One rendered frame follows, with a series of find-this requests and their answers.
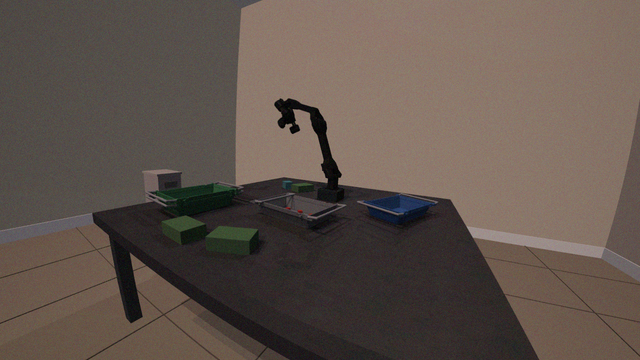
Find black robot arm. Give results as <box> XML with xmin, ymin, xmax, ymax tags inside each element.
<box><xmin>274</xmin><ymin>98</ymin><xmax>342</xmax><ymax>191</ymax></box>

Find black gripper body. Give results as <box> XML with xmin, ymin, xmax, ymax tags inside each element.
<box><xmin>284</xmin><ymin>108</ymin><xmax>300</xmax><ymax>134</ymax></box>

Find green rectangular block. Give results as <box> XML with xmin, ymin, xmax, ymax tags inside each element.
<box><xmin>161</xmin><ymin>215</ymin><xmax>207</xmax><ymax>245</ymax></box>
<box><xmin>205</xmin><ymin>226</ymin><xmax>259</xmax><ymax>255</ymax></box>
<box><xmin>291</xmin><ymin>183</ymin><xmax>314</xmax><ymax>193</ymax></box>

